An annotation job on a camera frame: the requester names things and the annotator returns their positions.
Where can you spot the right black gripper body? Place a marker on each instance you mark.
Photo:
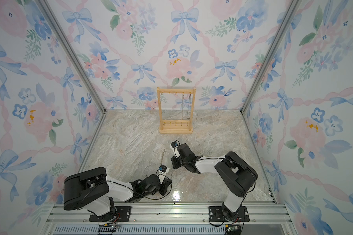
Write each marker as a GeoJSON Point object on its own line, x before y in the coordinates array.
{"type": "Point", "coordinates": [176, 162]}

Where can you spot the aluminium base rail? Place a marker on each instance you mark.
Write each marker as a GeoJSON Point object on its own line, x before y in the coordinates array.
{"type": "Point", "coordinates": [174, 218]}

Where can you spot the aluminium corner post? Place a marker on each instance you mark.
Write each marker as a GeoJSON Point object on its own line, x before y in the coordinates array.
{"type": "Point", "coordinates": [281, 31]}
{"type": "Point", "coordinates": [55, 25]}

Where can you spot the wooden jewelry display stand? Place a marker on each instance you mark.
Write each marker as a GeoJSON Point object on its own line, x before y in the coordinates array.
{"type": "Point", "coordinates": [176, 109]}

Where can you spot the right aluminium corner post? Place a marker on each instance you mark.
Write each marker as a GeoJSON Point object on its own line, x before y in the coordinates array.
{"type": "Point", "coordinates": [281, 31]}

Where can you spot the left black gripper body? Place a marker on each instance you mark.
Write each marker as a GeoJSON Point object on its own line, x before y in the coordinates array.
{"type": "Point", "coordinates": [162, 187]}

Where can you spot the left aluminium corner post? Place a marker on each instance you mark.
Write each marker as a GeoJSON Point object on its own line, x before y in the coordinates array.
{"type": "Point", "coordinates": [55, 25]}

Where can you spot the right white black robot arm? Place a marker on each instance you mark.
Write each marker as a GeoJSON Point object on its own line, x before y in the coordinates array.
{"type": "Point", "coordinates": [239, 177]}

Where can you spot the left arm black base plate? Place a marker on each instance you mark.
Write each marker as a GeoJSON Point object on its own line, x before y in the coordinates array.
{"type": "Point", "coordinates": [118, 214]}

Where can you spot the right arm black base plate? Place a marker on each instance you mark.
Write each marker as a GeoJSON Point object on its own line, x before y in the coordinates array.
{"type": "Point", "coordinates": [220, 214]}

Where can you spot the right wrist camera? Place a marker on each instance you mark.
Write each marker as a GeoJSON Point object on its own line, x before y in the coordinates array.
{"type": "Point", "coordinates": [174, 145]}

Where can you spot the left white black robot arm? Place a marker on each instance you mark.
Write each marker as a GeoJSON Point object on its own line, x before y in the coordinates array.
{"type": "Point", "coordinates": [95, 191]}

